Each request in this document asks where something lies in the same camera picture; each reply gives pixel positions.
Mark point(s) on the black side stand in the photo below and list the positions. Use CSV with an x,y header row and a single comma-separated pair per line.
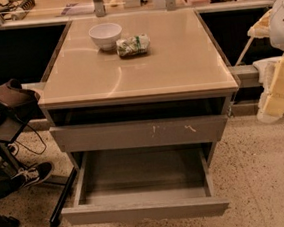
x,y
10,129

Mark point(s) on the white ceramic bowl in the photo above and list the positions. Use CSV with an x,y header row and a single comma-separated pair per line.
x,y
105,36

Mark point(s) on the green white snack bag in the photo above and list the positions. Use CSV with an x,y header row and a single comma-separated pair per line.
x,y
133,46

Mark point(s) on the grey drawer cabinet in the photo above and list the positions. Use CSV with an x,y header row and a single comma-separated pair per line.
x,y
182,76

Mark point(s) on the black sneaker upper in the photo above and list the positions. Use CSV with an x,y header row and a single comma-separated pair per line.
x,y
34,175

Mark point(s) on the grey top drawer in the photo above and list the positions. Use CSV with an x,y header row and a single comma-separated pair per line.
x,y
200,129

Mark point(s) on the grey drawer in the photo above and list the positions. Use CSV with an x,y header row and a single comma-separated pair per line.
x,y
200,129
146,183

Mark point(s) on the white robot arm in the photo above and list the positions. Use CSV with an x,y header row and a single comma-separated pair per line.
x,y
271,70

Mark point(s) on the black VR headset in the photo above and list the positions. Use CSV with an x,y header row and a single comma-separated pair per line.
x,y
16,102

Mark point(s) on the white pole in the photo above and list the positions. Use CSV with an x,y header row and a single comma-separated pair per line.
x,y
246,47

